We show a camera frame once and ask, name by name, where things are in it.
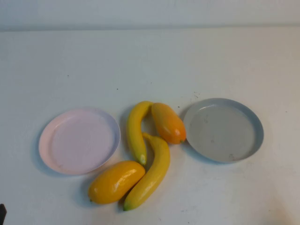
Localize yellow mango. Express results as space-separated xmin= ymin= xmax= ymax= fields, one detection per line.
xmin=88 ymin=160 xmax=146 ymax=204

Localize yellow banana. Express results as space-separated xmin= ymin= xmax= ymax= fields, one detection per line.
xmin=126 ymin=100 xmax=155 ymax=166
xmin=123 ymin=132 xmax=171 ymax=211

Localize orange mango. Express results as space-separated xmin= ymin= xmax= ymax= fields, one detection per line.
xmin=151 ymin=102 xmax=187 ymax=145

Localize pink round plate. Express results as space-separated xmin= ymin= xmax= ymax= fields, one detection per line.
xmin=38 ymin=107 xmax=121 ymax=176

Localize grey round plate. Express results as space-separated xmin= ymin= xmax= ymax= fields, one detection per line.
xmin=183 ymin=97 xmax=264 ymax=164

